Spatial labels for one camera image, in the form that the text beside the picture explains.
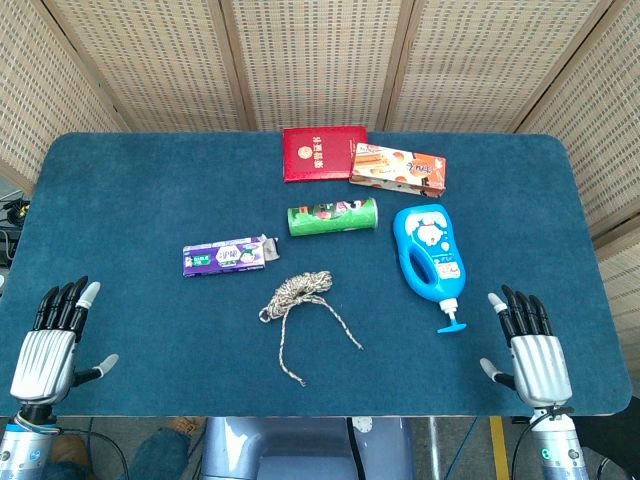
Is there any braided beige rope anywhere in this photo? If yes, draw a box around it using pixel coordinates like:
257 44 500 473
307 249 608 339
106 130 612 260
258 270 365 387

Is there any blue jeans leg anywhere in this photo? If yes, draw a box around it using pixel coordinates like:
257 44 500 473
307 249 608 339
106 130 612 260
124 427 194 480

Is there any brown shoe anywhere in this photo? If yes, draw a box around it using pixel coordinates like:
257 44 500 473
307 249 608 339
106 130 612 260
49 433 89 471
164 416 207 442

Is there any black cable bundle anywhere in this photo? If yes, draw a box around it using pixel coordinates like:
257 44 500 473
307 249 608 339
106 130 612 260
0 197 32 226

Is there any blue-grey robot torso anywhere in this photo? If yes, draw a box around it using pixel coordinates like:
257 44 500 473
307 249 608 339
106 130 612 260
199 415 416 480

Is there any blue cartoon pump bottle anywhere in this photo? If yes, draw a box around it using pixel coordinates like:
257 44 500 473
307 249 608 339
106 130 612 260
392 203 469 335

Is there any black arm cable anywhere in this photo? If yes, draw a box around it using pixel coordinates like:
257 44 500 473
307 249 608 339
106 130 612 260
510 412 556 480
57 427 132 480

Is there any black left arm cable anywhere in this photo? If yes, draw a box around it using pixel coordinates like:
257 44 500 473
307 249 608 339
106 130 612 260
57 427 132 480

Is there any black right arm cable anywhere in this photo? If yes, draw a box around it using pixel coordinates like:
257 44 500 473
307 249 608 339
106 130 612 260
510 412 556 480

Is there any woven bamboo screen panel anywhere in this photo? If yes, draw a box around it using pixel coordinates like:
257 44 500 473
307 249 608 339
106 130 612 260
42 0 256 134
592 214 640 351
0 0 126 196
382 0 616 134
219 0 416 132
514 0 640 241

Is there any blue felt table cover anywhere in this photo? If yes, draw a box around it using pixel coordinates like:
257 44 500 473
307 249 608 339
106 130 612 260
0 131 634 419

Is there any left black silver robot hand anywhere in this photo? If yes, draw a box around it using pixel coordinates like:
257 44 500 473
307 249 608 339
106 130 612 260
9 275 120 406

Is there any green chips can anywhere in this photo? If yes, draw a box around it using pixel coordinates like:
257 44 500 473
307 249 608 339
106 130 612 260
286 196 379 238

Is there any purple toothpaste box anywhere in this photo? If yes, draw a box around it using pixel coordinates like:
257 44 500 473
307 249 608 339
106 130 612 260
181 234 281 279

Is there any red booklet with gold emblem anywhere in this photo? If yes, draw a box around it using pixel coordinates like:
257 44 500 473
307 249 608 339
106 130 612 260
282 126 369 184

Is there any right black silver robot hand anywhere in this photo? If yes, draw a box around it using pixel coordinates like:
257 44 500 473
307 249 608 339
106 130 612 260
479 284 574 409

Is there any orange biscuit box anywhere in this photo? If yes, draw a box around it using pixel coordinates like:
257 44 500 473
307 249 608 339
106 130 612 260
348 142 448 199

